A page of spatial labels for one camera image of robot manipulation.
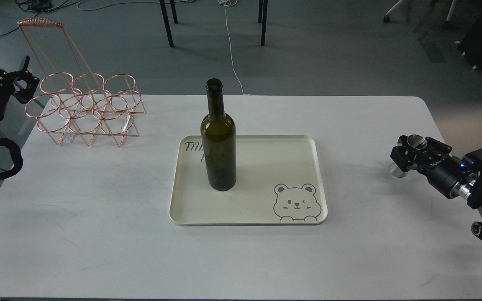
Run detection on copper wire bottle rack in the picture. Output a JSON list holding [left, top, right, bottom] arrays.
[[18, 17, 146, 147]]

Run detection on black table legs right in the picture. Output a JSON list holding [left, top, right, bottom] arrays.
[[258, 0, 268, 46]]

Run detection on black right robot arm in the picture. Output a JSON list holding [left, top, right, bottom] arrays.
[[390, 135, 482, 241]]

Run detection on black table legs left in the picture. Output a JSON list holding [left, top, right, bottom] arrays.
[[159, 0, 179, 48]]

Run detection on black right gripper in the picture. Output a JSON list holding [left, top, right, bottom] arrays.
[[390, 135, 476, 199]]

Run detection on cream tray with bear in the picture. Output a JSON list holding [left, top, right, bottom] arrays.
[[169, 135, 328, 226]]

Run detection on white cable on floor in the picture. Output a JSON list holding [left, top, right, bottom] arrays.
[[218, 0, 252, 96]]

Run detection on white office chair base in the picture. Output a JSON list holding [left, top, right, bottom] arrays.
[[383, 0, 459, 29]]

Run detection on black cables on floor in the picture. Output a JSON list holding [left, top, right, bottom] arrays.
[[15, 0, 82, 12]]

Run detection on black table legs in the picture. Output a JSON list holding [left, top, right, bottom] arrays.
[[258, 0, 268, 46], [159, 0, 179, 48]]

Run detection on dark green wine bottle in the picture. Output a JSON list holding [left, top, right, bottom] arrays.
[[200, 78, 236, 191]]

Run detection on silver steel jigger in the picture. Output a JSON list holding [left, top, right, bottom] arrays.
[[388, 135, 427, 179]]

